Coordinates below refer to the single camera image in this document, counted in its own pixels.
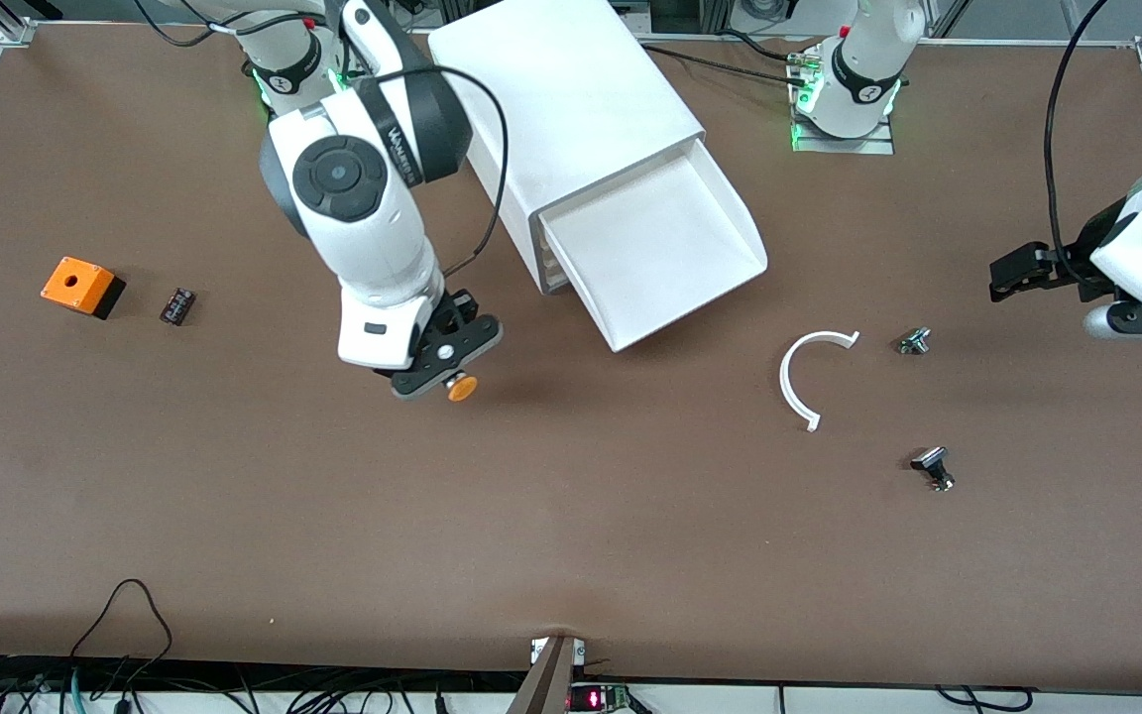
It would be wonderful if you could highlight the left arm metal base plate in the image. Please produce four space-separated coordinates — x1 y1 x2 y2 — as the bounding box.
791 50 896 156

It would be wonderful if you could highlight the red digit display device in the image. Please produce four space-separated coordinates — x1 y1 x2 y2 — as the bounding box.
571 682 633 714

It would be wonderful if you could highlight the white plastic open ring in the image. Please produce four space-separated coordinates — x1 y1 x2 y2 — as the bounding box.
779 330 861 433

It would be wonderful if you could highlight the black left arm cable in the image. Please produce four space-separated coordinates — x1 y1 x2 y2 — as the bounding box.
1044 0 1112 284

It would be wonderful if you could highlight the black table cable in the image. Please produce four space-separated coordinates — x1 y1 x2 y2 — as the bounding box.
718 28 802 64
638 44 805 88

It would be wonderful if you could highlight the black metal switch component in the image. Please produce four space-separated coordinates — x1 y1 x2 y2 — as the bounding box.
910 446 957 493

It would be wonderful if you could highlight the brown mounting beam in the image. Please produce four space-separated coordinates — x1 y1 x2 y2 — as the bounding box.
507 635 587 714

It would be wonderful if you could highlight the black looped cable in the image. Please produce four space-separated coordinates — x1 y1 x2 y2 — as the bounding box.
68 580 173 685

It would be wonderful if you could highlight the black floor cable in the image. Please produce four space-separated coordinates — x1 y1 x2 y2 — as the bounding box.
933 684 1035 713

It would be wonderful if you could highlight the orange black button enclosure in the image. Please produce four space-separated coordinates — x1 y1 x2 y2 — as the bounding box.
40 256 127 320

